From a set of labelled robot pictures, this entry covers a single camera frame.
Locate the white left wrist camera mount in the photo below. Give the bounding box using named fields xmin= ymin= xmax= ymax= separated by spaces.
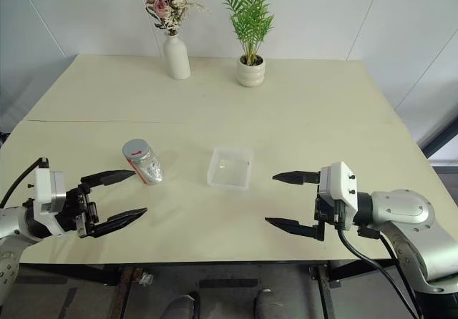
xmin=32 ymin=157 xmax=69 ymax=238

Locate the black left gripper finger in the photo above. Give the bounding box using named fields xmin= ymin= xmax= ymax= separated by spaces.
xmin=79 ymin=170 xmax=137 ymax=191
xmin=85 ymin=207 xmax=149 ymax=240

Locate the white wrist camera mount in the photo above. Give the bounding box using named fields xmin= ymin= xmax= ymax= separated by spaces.
xmin=32 ymin=157 xmax=69 ymax=238
xmin=319 ymin=161 xmax=359 ymax=212

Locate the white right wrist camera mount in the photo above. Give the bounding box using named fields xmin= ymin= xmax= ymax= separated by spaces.
xmin=319 ymin=161 xmax=359 ymax=212

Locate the white ribbed plant pot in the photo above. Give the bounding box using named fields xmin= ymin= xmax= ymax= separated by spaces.
xmin=236 ymin=54 xmax=266 ymax=87

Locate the white ceramic vase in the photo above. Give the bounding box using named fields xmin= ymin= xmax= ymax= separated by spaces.
xmin=162 ymin=34 xmax=191 ymax=81

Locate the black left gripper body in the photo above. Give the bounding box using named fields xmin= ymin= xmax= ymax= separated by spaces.
xmin=53 ymin=185 xmax=99 ymax=240

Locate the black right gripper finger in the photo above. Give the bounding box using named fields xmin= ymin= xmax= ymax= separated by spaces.
xmin=264 ymin=217 xmax=326 ymax=242
xmin=272 ymin=170 xmax=322 ymax=186

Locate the green palm plant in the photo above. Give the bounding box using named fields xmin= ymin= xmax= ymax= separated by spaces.
xmin=210 ymin=0 xmax=276 ymax=65

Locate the dried pink flower bouquet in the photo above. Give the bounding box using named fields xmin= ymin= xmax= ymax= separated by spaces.
xmin=142 ymin=0 xmax=208 ymax=36

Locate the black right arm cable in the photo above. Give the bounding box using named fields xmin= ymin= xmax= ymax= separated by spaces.
xmin=334 ymin=222 xmax=427 ymax=319

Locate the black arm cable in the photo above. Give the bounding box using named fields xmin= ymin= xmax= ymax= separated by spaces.
xmin=334 ymin=222 xmax=427 ymax=319
xmin=0 ymin=157 xmax=49 ymax=207

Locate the silver can with grey lid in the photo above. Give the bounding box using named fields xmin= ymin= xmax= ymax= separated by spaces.
xmin=122 ymin=139 xmax=165 ymax=185

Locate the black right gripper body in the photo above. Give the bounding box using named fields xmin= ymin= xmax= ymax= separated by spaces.
xmin=313 ymin=186 xmax=355 ymax=231

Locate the dark rounded foot shape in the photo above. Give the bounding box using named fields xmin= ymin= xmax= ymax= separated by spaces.
xmin=253 ymin=288 xmax=293 ymax=319
xmin=162 ymin=290 xmax=201 ymax=319

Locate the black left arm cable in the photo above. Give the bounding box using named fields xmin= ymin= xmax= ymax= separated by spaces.
xmin=0 ymin=157 xmax=49 ymax=207

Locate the clear plastic tray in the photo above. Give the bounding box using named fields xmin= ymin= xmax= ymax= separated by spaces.
xmin=206 ymin=146 xmax=255 ymax=190

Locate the black metal table frame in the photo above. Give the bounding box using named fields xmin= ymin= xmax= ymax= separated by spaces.
xmin=17 ymin=257 xmax=398 ymax=319

